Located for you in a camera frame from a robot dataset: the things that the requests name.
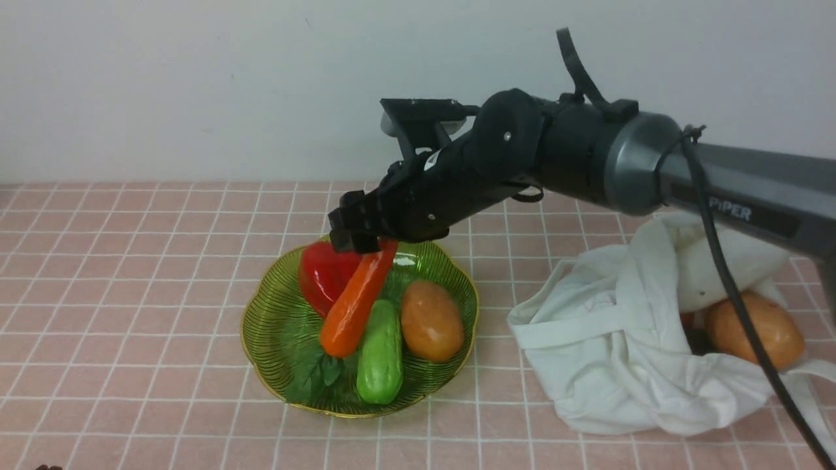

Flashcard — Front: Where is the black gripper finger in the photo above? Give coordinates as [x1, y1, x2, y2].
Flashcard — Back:
[328, 191, 380, 254]

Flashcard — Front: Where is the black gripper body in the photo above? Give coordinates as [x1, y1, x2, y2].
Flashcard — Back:
[365, 89, 546, 243]

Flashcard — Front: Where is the orange carrot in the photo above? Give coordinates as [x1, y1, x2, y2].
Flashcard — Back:
[319, 239, 399, 359]

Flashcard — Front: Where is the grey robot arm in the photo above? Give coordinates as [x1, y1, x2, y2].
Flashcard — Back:
[329, 89, 835, 309]

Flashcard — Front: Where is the white cloth bag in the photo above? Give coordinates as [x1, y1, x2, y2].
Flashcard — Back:
[507, 212, 836, 458]

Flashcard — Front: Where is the brown potato in bag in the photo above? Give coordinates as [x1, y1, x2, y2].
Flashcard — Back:
[705, 291, 805, 371]

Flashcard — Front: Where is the red bell pepper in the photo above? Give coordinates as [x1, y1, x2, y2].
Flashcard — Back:
[297, 241, 362, 319]

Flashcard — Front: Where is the brown potato on plate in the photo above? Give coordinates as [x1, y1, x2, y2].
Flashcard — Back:
[401, 280, 465, 363]

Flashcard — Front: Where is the green ribbed glass plate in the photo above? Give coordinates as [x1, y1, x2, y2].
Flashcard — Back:
[240, 242, 480, 418]

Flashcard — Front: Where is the green cucumber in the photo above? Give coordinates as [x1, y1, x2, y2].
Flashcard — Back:
[355, 298, 404, 405]

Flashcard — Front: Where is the white radish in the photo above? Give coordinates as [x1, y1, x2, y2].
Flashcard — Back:
[667, 225, 790, 313]

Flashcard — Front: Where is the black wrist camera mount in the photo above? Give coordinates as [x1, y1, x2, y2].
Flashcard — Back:
[379, 98, 481, 161]

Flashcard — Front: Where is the black cable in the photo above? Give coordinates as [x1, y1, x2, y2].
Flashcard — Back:
[556, 27, 836, 469]

